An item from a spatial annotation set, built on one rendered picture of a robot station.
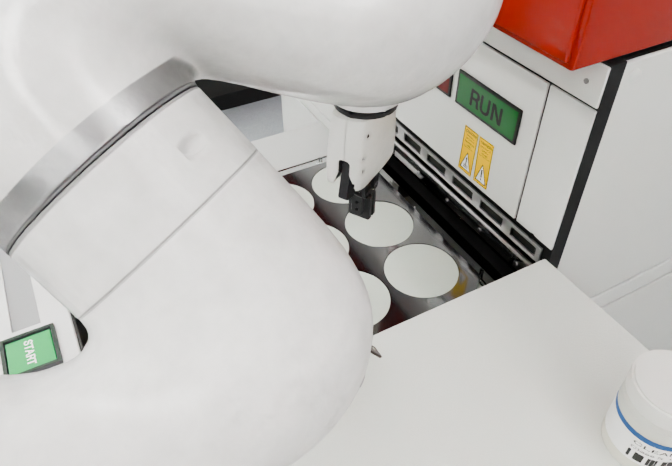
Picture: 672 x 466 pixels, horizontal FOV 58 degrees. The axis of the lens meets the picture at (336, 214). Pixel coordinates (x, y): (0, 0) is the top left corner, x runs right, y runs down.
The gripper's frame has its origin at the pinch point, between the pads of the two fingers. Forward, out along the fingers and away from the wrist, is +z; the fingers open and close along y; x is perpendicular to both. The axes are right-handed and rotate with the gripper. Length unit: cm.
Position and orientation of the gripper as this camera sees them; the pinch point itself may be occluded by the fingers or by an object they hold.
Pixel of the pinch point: (361, 201)
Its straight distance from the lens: 80.4
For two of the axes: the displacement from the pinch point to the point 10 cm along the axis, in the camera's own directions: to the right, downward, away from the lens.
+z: 0.0, 7.6, 6.5
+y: -5.0, 5.7, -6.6
